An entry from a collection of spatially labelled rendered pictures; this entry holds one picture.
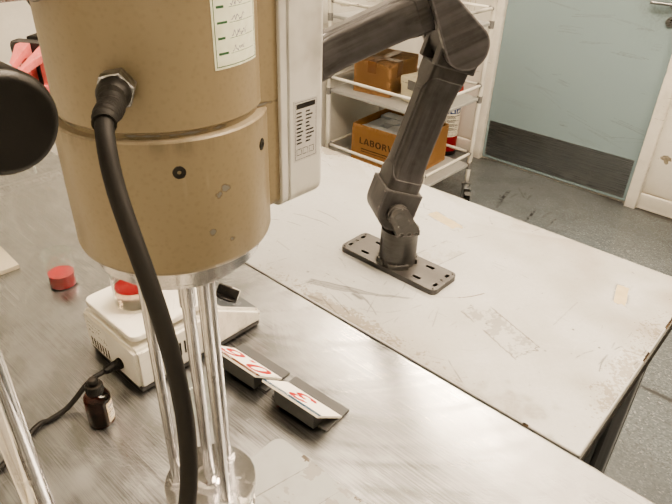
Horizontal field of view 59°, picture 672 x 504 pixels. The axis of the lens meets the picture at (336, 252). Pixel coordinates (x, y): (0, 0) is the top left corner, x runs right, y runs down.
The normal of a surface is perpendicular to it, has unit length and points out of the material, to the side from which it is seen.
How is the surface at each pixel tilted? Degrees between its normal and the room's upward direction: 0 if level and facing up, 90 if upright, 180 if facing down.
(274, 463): 0
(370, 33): 87
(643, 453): 0
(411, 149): 88
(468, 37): 90
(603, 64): 90
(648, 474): 0
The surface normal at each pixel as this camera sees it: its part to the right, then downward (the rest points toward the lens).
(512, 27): -0.67, 0.38
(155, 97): 0.27, 0.51
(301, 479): 0.03, -0.85
